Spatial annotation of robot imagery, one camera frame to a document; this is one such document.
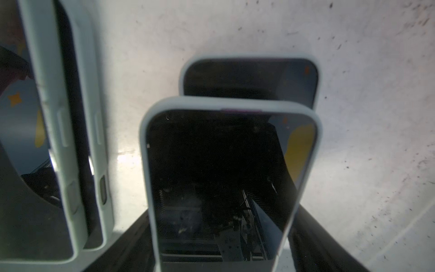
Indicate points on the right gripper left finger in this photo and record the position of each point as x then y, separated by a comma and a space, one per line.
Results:
132, 252

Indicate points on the white plastic storage box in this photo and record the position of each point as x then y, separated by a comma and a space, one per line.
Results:
372, 187

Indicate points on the black phone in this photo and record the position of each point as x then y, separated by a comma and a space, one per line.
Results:
224, 179
42, 213
289, 77
78, 51

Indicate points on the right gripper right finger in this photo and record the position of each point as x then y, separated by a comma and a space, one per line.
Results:
315, 250

